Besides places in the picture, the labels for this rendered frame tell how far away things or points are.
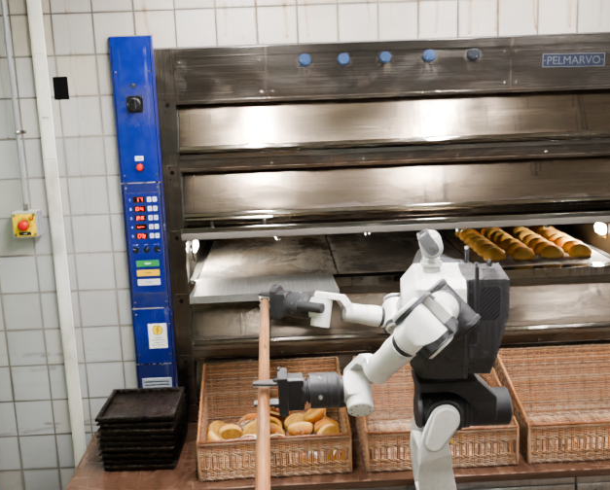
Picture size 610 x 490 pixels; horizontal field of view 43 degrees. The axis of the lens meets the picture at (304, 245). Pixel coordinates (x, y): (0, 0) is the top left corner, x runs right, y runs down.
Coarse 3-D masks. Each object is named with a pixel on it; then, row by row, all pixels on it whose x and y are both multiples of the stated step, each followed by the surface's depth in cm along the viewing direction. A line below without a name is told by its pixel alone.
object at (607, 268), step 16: (368, 272) 321; (384, 272) 320; (400, 272) 319; (512, 272) 317; (528, 272) 317; (544, 272) 318; (560, 272) 318; (576, 272) 318; (592, 272) 318; (608, 272) 319; (192, 288) 314
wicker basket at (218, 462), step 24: (288, 360) 318; (312, 360) 318; (336, 360) 317; (216, 384) 316; (240, 384) 316; (216, 408) 315; (336, 408) 318; (288, 432) 311; (312, 432) 311; (216, 456) 275; (240, 456) 293; (288, 456) 277
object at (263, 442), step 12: (264, 300) 273; (264, 312) 259; (264, 324) 247; (264, 336) 234; (264, 348) 224; (264, 360) 215; (264, 372) 205; (264, 396) 190; (264, 408) 183; (264, 420) 176; (264, 432) 171; (264, 444) 165; (264, 456) 159; (264, 468) 155; (264, 480) 150
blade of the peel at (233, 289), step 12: (252, 276) 320; (264, 276) 320; (276, 276) 319; (288, 276) 318; (300, 276) 317; (312, 276) 317; (324, 276) 316; (204, 288) 305; (216, 288) 304; (228, 288) 303; (240, 288) 303; (252, 288) 302; (264, 288) 301; (288, 288) 300; (300, 288) 299; (312, 288) 299; (324, 288) 298; (336, 288) 296; (192, 300) 284; (204, 300) 285; (216, 300) 285; (228, 300) 285; (240, 300) 285; (252, 300) 285
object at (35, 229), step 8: (16, 216) 298; (24, 216) 298; (32, 216) 298; (40, 216) 303; (16, 224) 299; (32, 224) 299; (40, 224) 302; (16, 232) 299; (24, 232) 299; (32, 232) 299; (40, 232) 302
